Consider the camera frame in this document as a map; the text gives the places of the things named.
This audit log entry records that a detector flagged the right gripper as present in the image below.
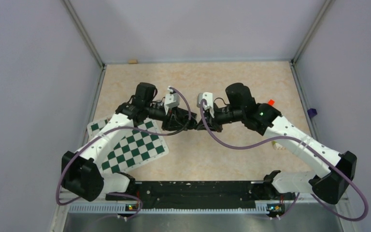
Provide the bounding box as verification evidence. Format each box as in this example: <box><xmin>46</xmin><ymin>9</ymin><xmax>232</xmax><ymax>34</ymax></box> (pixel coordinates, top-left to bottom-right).
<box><xmin>197</xmin><ymin>103</ymin><xmax>244</xmax><ymax>133</ymax></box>

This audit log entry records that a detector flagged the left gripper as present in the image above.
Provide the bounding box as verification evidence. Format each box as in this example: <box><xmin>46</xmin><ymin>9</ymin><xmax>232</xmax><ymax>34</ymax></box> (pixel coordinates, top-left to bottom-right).
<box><xmin>145</xmin><ymin>102</ymin><xmax>188</xmax><ymax>131</ymax></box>

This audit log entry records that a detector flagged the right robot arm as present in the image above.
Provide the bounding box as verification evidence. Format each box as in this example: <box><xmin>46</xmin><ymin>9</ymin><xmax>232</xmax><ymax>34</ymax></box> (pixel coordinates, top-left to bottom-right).
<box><xmin>197</xmin><ymin>83</ymin><xmax>357</xmax><ymax>204</ymax></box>

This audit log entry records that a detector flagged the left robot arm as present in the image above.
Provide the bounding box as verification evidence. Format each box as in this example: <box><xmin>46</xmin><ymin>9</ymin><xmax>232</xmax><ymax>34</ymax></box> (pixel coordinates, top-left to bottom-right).
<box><xmin>55</xmin><ymin>82</ymin><xmax>197</xmax><ymax>205</ymax></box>

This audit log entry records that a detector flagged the green white chessboard mat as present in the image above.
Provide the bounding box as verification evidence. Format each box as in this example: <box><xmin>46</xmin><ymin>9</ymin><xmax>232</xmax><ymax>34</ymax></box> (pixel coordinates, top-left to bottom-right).
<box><xmin>86</xmin><ymin>116</ymin><xmax>169</xmax><ymax>174</ymax></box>

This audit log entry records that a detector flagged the green white toy brick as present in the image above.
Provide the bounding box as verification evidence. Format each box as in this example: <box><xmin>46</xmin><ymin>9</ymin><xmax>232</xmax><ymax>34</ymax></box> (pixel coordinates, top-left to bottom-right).
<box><xmin>271</xmin><ymin>141</ymin><xmax>285</xmax><ymax>150</ymax></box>

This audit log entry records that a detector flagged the purple small object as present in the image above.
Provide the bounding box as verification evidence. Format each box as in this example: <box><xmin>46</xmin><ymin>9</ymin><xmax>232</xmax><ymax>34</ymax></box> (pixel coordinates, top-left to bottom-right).
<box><xmin>307</xmin><ymin>108</ymin><xmax>318</xmax><ymax>118</ymax></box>

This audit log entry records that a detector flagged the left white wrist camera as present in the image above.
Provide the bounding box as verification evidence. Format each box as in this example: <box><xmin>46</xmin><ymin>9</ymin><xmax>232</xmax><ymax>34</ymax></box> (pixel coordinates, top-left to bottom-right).
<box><xmin>163</xmin><ymin>92</ymin><xmax>180</xmax><ymax>114</ymax></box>

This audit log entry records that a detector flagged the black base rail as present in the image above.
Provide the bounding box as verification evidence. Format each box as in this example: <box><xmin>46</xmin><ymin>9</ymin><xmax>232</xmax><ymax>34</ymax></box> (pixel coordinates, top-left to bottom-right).
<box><xmin>105</xmin><ymin>180</ymin><xmax>297</xmax><ymax>215</ymax></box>

